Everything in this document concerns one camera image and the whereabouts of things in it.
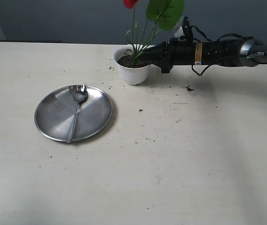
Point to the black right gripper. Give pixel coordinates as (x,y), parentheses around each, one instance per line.
(159,55)

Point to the red artificial flower with stems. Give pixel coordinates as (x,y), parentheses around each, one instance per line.
(160,15)

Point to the stainless steel spork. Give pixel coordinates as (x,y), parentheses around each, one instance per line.
(79,95)

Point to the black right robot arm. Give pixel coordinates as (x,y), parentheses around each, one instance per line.
(242,52)

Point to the dark brown potting soil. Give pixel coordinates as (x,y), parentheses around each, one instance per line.
(130,61)

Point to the white scalloped flower pot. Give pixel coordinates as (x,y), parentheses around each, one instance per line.
(131,76)

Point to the round stainless steel plate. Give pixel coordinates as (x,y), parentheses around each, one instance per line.
(54,114)

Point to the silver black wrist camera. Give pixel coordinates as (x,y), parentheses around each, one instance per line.
(182,30)

